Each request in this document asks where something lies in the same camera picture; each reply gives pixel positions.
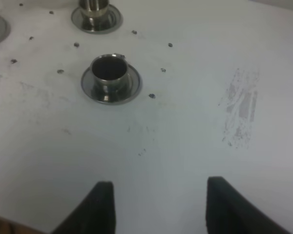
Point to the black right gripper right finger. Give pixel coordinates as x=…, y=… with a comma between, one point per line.
x=228, y=212

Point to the stainless steel teacup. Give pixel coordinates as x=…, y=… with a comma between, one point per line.
x=110, y=72
x=94, y=11

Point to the far stainless steel teacup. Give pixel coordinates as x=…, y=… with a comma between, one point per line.
x=94, y=11

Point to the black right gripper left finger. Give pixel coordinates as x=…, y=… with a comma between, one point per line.
x=94, y=215

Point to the near stainless steel teacup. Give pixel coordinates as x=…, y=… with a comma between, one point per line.
x=110, y=72

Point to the near stainless steel saucer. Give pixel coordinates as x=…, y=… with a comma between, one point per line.
x=96, y=93

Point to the far stainless steel saucer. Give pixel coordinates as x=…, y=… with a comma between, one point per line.
x=108, y=23

